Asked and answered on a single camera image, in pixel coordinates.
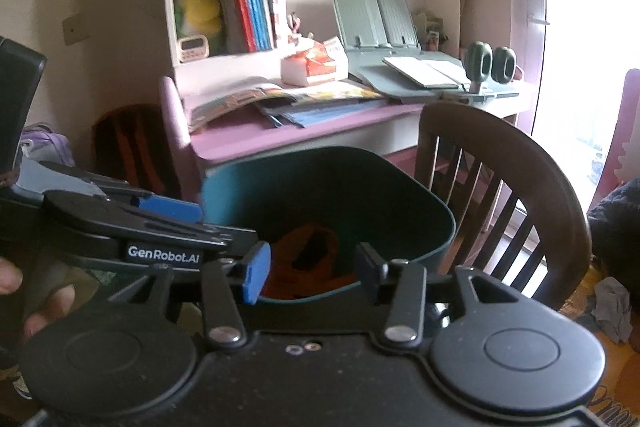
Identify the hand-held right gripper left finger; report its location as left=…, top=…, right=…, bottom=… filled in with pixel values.
left=124, top=241, right=272, bottom=352

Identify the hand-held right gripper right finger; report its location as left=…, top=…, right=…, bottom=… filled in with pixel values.
left=354, top=242, right=527, bottom=345

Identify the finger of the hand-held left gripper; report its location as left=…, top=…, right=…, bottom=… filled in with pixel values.
left=142, top=217, right=259, bottom=254
left=100, top=184, right=204, bottom=226

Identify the orange cloth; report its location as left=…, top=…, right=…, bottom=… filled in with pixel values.
left=262, top=222, right=361, bottom=300

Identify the dark green deer print bin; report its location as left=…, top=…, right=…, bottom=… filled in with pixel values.
left=201, top=146, right=457, bottom=305

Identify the person's left hand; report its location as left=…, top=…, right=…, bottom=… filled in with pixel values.
left=0, top=256, right=77, bottom=340

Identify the orange black backpack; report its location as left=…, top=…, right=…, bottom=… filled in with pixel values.
left=92, top=104, right=176, bottom=198

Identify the purple grey backpack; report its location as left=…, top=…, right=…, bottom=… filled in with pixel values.
left=20, top=124, right=76, bottom=168

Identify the pink desk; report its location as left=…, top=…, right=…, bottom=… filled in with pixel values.
left=159, top=74, right=536, bottom=208

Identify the open colourful picture book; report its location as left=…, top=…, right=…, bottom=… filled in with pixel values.
left=182, top=77, right=386, bottom=132

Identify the blue paper folder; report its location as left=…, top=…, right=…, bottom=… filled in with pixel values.
left=255, top=97, right=401, bottom=128

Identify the white digital timer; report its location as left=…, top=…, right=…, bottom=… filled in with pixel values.
left=177, top=34, right=208, bottom=64

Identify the dark wooden chair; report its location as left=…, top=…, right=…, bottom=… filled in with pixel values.
left=415, top=103, right=593, bottom=313

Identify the yellow plush toy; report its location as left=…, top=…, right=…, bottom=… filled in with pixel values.
left=175, top=0, right=224, bottom=52

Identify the grey crumpled cloth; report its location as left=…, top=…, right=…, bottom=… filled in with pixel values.
left=592, top=277, right=633, bottom=343

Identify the dark cloth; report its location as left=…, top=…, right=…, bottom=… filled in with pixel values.
left=587, top=179, right=640, bottom=278

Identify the orange patterned blanket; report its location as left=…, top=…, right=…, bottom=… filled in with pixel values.
left=560, top=257, right=640, bottom=427

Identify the small pink figurine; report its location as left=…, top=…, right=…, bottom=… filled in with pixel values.
left=287, top=12, right=316, bottom=45

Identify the grey green book stand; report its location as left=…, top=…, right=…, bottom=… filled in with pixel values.
left=330, top=0, right=521, bottom=104

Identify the glass balcony door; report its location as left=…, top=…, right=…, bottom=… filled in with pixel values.
left=510, top=0, right=640, bottom=208

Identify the wall outlet plate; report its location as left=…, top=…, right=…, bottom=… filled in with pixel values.
left=61, top=14, right=91, bottom=45

